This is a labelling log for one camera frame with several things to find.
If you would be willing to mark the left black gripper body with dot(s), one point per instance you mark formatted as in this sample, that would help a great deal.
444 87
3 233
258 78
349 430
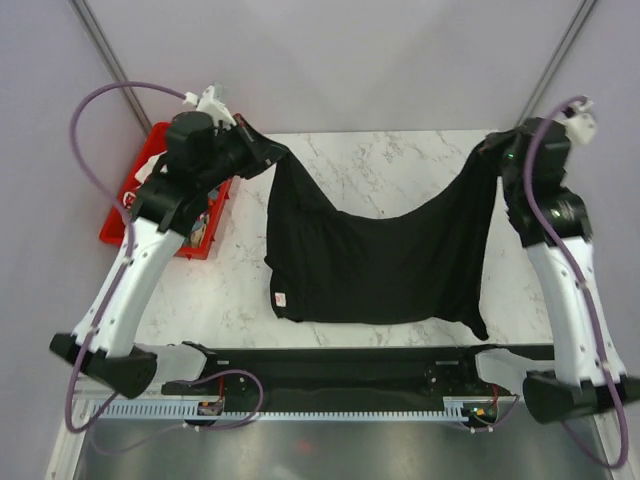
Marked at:
237 152

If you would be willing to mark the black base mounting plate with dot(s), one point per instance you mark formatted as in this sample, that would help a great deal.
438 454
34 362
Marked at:
339 379

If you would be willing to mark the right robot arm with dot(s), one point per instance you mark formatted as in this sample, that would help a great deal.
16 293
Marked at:
554 229

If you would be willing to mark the left aluminium frame post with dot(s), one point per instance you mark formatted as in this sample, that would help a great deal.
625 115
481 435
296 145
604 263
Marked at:
98 38

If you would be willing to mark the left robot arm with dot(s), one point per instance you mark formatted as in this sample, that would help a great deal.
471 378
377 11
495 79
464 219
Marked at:
200 155

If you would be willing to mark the grey-blue t-shirt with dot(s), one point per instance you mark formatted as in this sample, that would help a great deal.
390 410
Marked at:
197 235

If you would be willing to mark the white slotted cable duct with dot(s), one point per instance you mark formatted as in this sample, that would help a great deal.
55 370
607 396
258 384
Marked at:
452 409

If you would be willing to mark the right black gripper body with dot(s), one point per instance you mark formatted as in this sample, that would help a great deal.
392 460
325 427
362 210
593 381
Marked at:
498 152

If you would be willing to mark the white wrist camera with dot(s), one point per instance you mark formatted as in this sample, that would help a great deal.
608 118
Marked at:
210 102
579 122

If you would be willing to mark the red coca-cola t-shirt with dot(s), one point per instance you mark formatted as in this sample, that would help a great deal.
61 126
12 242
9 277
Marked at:
130 192

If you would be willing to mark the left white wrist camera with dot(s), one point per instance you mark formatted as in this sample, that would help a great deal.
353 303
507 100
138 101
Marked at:
210 102

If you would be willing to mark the black t-shirt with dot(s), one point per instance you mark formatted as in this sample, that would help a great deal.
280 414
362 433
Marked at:
329 266

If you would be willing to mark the red plastic bin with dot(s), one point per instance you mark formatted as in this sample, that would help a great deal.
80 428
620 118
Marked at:
166 201

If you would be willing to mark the aluminium frame post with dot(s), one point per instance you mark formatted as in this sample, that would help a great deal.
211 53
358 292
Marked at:
98 38
561 51

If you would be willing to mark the right aluminium frame post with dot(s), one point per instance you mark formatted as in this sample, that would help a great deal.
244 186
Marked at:
561 51

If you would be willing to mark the white t-shirt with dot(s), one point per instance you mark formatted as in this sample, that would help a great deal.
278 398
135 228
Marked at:
147 168

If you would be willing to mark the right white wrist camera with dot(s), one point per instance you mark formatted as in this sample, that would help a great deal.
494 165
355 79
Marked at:
579 122

